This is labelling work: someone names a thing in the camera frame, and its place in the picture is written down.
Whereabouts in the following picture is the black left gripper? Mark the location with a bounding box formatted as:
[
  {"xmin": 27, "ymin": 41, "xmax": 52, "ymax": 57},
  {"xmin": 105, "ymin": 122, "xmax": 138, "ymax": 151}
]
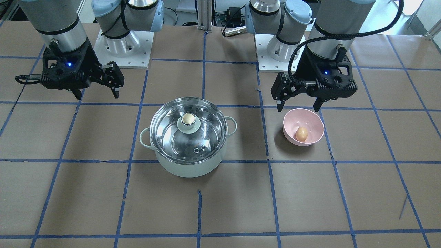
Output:
[{"xmin": 271, "ymin": 47, "xmax": 358, "ymax": 112}]

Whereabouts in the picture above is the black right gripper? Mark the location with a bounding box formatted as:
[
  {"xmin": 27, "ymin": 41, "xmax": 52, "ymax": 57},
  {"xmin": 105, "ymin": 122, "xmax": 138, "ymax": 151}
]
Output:
[{"xmin": 15, "ymin": 37, "xmax": 125, "ymax": 101}]

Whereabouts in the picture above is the brown egg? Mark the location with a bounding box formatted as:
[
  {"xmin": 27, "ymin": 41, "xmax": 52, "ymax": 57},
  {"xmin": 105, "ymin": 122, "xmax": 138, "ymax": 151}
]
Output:
[{"xmin": 295, "ymin": 127, "xmax": 309, "ymax": 142}]

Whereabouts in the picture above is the glass pot lid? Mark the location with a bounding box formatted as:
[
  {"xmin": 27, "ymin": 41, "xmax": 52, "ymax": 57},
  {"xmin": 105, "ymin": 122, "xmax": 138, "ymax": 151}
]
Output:
[{"xmin": 149, "ymin": 97, "xmax": 228, "ymax": 164}]

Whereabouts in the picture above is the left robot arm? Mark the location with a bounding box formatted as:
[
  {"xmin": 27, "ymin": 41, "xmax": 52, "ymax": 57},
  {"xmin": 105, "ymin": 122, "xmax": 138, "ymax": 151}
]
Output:
[{"xmin": 245, "ymin": 0, "xmax": 375, "ymax": 112}]

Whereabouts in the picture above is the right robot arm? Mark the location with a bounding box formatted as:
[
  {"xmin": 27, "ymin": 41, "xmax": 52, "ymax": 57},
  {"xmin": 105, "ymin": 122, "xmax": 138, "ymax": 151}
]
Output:
[{"xmin": 15, "ymin": 0, "xmax": 164, "ymax": 100}]

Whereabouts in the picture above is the pale green cooking pot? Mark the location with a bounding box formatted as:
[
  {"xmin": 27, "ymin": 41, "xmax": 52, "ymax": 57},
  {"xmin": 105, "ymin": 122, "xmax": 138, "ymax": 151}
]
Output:
[{"xmin": 139, "ymin": 97, "xmax": 237, "ymax": 178}]

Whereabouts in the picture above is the pink bowl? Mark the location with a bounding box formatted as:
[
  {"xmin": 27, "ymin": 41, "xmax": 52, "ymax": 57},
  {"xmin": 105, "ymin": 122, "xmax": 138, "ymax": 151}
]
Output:
[{"xmin": 282, "ymin": 108, "xmax": 324, "ymax": 146}]

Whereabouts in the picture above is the silver metal cylinder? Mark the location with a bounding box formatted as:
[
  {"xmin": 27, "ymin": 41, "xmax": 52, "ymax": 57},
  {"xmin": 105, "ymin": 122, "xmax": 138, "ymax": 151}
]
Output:
[{"xmin": 222, "ymin": 26, "xmax": 247, "ymax": 37}]

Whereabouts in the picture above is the black power adapter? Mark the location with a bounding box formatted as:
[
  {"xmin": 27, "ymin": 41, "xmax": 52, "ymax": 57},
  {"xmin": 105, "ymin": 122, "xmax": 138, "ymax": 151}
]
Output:
[{"xmin": 226, "ymin": 7, "xmax": 241, "ymax": 22}]

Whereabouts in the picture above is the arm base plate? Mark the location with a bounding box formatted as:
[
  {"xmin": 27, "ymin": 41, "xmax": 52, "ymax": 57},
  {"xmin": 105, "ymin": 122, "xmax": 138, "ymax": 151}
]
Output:
[
  {"xmin": 93, "ymin": 30, "xmax": 155, "ymax": 69},
  {"xmin": 255, "ymin": 33, "xmax": 306, "ymax": 73}
]

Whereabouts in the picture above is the black braided cable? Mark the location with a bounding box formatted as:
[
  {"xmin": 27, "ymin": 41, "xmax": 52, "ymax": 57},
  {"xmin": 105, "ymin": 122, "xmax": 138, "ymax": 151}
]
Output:
[{"xmin": 288, "ymin": 0, "xmax": 404, "ymax": 85}]

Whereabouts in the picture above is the aluminium frame post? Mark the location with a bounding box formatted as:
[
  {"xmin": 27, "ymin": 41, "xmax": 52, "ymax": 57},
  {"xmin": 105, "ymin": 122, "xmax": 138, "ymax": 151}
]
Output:
[{"xmin": 195, "ymin": 0, "xmax": 214, "ymax": 33}]

